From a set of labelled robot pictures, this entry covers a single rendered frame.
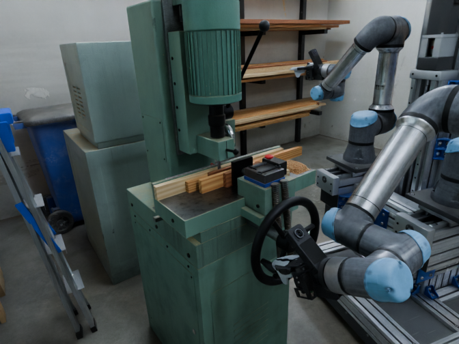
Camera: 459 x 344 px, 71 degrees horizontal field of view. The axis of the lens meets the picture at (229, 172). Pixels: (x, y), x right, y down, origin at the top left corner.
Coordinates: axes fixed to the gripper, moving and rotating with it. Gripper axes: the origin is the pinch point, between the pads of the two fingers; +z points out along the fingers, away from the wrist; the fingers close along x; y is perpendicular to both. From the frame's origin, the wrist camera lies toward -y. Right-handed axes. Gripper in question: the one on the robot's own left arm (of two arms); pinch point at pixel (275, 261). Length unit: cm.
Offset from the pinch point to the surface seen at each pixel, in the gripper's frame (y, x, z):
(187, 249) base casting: -8.2, -12.0, 28.3
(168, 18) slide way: -83, 7, 20
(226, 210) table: -15.7, 1.2, 18.3
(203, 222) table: -15.1, -7.6, 18.3
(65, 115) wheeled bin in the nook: -109, -11, 176
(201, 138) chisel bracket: -42, 8, 29
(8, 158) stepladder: -63, -50, 75
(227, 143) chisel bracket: -36.3, 12.1, 20.5
